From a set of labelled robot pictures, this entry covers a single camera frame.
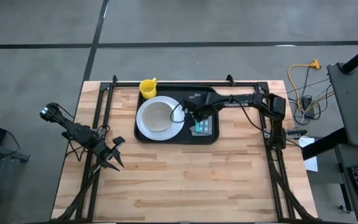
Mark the black aluminium table frame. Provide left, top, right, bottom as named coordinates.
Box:
left=53, top=74, right=318, bottom=224

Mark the yellow extension cable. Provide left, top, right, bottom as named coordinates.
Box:
left=287, top=58, right=335, bottom=116

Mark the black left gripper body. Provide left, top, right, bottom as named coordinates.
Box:
left=88, top=136, right=126, bottom=174

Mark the white round plate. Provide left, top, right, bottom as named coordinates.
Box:
left=135, top=95, right=186, bottom=142

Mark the yellow mug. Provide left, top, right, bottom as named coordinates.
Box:
left=139, top=77, right=159, bottom=101

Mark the black plastic serving tray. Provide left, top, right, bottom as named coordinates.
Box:
left=134, top=85, right=221, bottom=146

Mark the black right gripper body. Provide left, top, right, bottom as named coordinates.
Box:
left=181, top=93, right=213, bottom=123

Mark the black power adapter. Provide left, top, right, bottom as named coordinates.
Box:
left=300, top=95, right=316, bottom=120

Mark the grey cloth napkin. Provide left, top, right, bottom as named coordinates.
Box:
left=190, top=115, right=214, bottom=138

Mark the white paper sheet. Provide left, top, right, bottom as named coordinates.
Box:
left=297, top=136, right=319, bottom=173

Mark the off-white bowl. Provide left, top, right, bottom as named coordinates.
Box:
left=142, top=101, right=175, bottom=133

